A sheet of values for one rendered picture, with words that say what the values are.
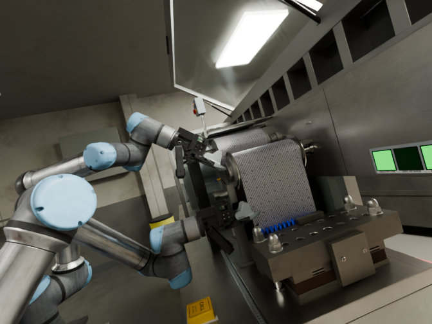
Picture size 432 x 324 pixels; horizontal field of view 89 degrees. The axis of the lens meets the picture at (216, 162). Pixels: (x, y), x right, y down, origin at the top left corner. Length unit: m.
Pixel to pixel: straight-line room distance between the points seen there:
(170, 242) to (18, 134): 4.52
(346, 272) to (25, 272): 0.69
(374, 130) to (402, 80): 0.14
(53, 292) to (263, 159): 0.92
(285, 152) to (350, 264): 0.38
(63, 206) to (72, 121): 4.33
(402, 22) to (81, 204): 0.77
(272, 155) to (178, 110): 4.06
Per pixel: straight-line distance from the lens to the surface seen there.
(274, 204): 0.80
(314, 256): 0.66
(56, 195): 0.53
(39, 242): 0.54
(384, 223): 0.78
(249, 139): 1.03
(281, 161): 0.81
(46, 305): 1.12
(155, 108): 4.73
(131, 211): 4.53
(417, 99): 0.64
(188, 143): 0.77
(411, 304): 0.80
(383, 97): 0.69
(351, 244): 0.69
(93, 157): 0.69
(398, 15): 0.67
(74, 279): 1.17
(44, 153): 4.86
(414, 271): 0.79
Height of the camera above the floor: 1.29
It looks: 1 degrees up
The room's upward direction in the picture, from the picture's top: 15 degrees counter-clockwise
